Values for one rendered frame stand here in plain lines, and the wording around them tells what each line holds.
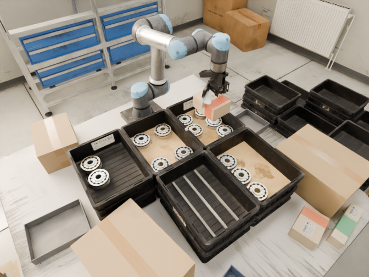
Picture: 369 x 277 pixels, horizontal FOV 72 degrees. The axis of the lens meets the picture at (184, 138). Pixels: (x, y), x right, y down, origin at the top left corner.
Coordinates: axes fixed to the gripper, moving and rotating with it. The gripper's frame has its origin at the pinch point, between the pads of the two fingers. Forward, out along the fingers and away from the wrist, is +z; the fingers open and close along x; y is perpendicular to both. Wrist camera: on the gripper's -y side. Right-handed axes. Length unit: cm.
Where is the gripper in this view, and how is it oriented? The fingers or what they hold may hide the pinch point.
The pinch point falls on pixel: (211, 101)
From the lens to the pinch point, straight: 133.2
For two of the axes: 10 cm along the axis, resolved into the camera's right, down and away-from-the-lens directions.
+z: 0.0, 6.8, 7.3
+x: 7.9, -4.5, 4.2
